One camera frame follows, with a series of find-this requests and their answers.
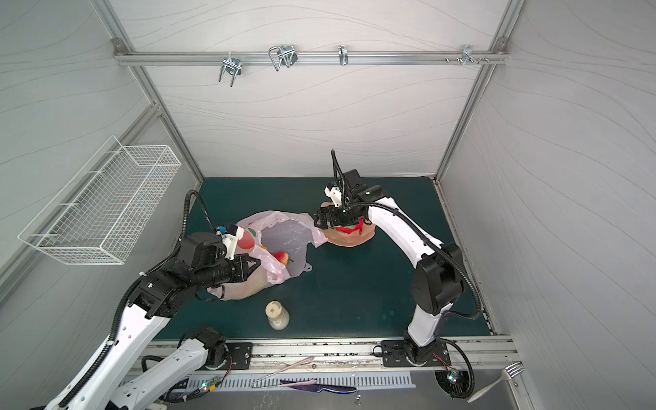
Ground pink plastic bag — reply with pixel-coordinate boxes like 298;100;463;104
207;211;327;301

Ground left metal hook clamp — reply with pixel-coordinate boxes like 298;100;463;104
218;55;243;87

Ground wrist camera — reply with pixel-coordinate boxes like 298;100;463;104
216;224;244;260
324;186;343;207

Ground metal hook clamp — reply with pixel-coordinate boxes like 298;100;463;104
268;44;298;72
218;55;243;87

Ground small beige bottle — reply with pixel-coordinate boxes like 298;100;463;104
265;301;290;331

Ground right silver fork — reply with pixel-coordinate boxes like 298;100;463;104
466;362;524;403

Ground purple handled knife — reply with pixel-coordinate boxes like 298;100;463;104
280;379;357;395

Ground tan fruit plate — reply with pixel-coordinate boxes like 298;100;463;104
320;220;376;248

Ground red dragon fruit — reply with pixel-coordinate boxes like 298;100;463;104
335;218;369;235

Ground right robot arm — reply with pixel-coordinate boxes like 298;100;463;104
314;153;483;367

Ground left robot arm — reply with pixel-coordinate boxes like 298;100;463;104
46;190;261;409

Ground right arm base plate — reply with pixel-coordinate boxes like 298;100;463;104
372;339;451;368

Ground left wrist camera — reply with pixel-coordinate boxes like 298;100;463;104
216;224;244;260

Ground pink clear tongs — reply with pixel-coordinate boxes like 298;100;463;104
251;356;314;388

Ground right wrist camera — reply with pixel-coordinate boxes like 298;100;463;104
324;186;343;207

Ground white wire basket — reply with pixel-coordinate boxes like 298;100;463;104
18;136;181;266

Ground middle metal hook clamp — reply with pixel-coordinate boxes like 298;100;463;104
268;44;298;72

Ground metal crossbar rail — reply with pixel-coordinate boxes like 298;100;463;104
114;49;510;67

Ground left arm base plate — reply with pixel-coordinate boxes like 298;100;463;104
202;343;254;371

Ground small metal ring clamp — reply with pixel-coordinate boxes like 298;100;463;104
338;45;349;67

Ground right metal bracket clamp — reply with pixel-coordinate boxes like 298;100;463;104
444;45;490;66

